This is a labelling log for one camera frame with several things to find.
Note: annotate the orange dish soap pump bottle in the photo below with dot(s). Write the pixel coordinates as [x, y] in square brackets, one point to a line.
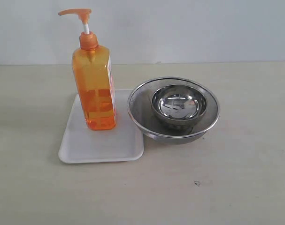
[92, 69]

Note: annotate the small stainless steel bowl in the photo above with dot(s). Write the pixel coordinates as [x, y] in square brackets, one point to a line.
[179, 105]

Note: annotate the large stainless steel basin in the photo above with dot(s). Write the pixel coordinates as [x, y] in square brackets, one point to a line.
[141, 113]

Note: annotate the white rectangular plastic tray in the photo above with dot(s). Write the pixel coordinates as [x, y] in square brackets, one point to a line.
[125, 142]

